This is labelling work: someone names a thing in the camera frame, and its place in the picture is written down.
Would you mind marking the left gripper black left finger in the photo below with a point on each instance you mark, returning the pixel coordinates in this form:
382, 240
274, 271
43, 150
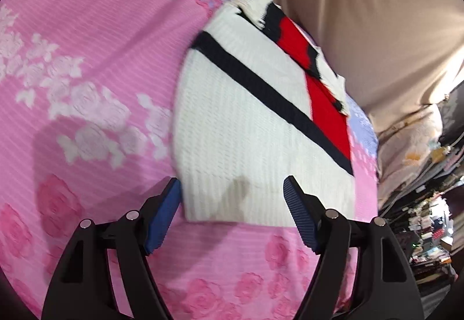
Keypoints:
81, 286

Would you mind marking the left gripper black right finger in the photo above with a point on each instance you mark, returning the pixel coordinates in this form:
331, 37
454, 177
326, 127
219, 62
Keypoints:
362, 272

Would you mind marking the white red black knit sweater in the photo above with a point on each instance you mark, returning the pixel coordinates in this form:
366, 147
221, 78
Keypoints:
257, 102

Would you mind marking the cluttered dark shelf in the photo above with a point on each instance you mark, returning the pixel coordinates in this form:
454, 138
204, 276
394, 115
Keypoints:
427, 218

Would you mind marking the cream floral curtain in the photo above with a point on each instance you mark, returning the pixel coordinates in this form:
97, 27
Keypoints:
404, 149

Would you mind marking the pink and lilac floral bedsheet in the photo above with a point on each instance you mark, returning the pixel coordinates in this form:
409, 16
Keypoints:
87, 89

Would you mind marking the beige draped curtain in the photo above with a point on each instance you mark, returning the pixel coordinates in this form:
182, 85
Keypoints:
396, 55

